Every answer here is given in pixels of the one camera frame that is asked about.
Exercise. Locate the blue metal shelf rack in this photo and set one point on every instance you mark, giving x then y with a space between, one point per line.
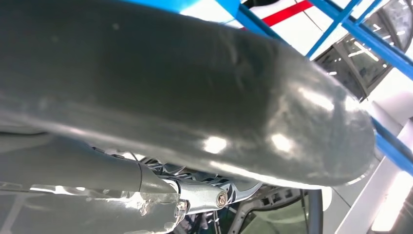
380 48

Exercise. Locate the red barrier belt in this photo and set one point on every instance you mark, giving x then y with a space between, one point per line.
287 12

